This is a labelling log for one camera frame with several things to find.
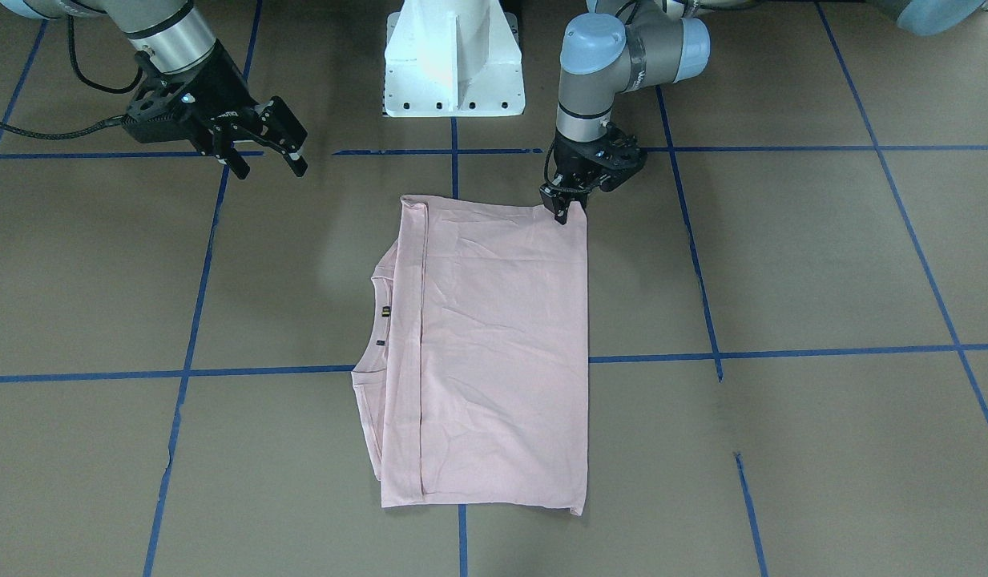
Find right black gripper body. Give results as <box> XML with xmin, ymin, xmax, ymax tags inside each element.
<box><xmin>145</xmin><ymin>41</ymin><xmax>279</xmax><ymax>157</ymax></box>

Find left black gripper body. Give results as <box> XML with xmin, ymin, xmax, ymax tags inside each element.
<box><xmin>547</xmin><ymin>132</ymin><xmax>623</xmax><ymax>192</ymax></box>

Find pink Snoopy t-shirt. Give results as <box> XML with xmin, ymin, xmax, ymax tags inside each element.
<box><xmin>352</xmin><ymin>195</ymin><xmax>589</xmax><ymax>516</ymax></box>

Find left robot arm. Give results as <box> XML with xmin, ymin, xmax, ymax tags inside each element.
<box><xmin>540</xmin><ymin>1</ymin><xmax>825</xmax><ymax>224</ymax></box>

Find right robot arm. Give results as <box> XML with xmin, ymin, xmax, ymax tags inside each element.
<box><xmin>0</xmin><ymin>1</ymin><xmax>308</xmax><ymax>179</ymax></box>

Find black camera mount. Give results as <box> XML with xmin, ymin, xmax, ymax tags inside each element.
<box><xmin>594</xmin><ymin>122</ymin><xmax>647</xmax><ymax>193</ymax></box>
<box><xmin>121</xmin><ymin>78</ymin><xmax>212</xmax><ymax>150</ymax></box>

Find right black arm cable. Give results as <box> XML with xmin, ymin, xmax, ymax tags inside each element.
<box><xmin>0</xmin><ymin>16</ymin><xmax>146</xmax><ymax>143</ymax></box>

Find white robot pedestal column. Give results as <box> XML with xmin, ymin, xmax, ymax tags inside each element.
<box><xmin>383</xmin><ymin>1</ymin><xmax>526</xmax><ymax>118</ymax></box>

